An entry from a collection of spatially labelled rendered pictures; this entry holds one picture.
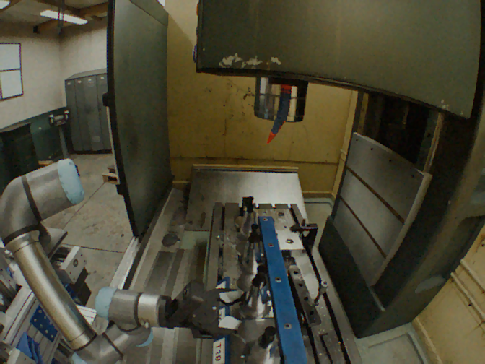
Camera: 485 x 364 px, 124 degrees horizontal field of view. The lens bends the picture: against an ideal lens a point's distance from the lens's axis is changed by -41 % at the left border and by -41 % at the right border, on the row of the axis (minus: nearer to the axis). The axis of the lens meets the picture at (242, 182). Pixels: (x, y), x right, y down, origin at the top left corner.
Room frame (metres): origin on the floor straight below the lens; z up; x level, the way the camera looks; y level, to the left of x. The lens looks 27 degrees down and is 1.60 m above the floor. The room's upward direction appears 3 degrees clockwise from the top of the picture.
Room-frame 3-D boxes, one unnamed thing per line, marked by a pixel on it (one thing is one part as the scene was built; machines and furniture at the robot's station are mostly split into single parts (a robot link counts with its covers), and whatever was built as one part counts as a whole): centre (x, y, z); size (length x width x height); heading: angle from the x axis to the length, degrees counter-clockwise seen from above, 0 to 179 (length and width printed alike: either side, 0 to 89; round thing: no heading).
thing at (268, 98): (0.68, -0.10, 1.55); 0.16 x 0.16 x 0.12
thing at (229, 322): (0.20, -0.02, 1.17); 0.09 x 0.03 x 0.06; 78
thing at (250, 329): (0.18, -0.04, 1.21); 0.07 x 0.05 x 0.01; 94
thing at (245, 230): (0.45, -0.02, 1.26); 0.04 x 0.04 x 0.07
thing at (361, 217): (0.71, -0.55, 1.16); 0.48 x 0.05 x 0.51; 4
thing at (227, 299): (0.27, -0.01, 1.17); 0.09 x 0.03 x 0.06; 110
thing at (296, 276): (0.44, -0.23, 0.93); 0.26 x 0.05 x 0.06; 9
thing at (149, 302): (0.22, 0.17, 1.17); 0.08 x 0.05 x 0.08; 4
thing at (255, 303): (0.23, -0.04, 1.26); 0.04 x 0.04 x 0.07
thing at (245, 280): (0.29, -0.03, 1.21); 0.07 x 0.05 x 0.01; 94
